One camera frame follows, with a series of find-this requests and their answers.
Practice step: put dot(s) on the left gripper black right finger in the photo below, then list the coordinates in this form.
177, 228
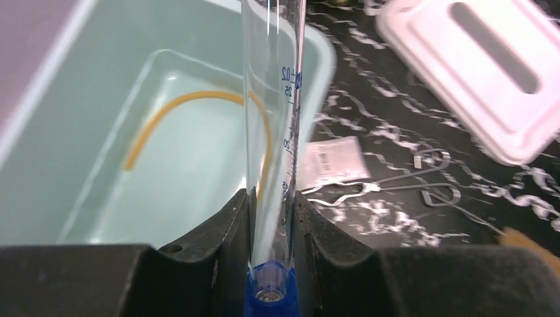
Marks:
339, 276

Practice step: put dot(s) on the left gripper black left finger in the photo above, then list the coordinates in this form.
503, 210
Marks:
202, 273

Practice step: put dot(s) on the blue cylinder base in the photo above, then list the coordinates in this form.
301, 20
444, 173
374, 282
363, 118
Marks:
271, 291

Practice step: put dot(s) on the tan rubber tube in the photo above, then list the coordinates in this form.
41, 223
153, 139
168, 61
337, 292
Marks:
193, 142

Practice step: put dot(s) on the clear glass graduated cylinder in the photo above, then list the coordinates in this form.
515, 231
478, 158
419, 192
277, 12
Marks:
273, 34

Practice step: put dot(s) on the white paper packet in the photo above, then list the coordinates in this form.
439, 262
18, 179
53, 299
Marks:
327, 162

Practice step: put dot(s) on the teal plastic bin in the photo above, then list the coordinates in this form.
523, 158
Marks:
62, 177

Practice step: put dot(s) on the tan test tube brush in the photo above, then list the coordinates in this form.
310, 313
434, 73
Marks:
514, 238

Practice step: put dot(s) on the white plastic lid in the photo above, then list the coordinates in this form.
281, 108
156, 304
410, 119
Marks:
495, 64

